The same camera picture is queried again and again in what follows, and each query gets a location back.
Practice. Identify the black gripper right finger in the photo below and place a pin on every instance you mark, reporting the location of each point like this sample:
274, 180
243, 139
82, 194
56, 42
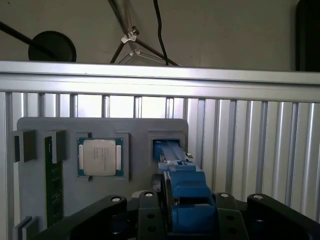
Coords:
275, 215

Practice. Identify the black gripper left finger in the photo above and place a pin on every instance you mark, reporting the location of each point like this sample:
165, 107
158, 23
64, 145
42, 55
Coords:
105, 207

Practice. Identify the hard disk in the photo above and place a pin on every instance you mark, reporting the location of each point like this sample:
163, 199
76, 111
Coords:
190, 180

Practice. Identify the silver CPU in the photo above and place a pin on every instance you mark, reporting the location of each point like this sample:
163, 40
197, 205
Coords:
98, 157

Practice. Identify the green RAM stick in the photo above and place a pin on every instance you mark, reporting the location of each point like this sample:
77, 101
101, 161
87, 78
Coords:
56, 190

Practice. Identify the grey parts rack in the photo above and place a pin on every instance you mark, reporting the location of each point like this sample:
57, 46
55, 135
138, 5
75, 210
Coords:
70, 125

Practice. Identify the black stand with round base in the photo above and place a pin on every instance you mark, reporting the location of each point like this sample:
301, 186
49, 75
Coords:
55, 47

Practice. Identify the silver tripod legs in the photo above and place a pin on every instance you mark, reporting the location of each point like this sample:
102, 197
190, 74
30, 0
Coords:
128, 37

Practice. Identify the black upright post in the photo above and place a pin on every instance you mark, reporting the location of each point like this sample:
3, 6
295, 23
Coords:
308, 37

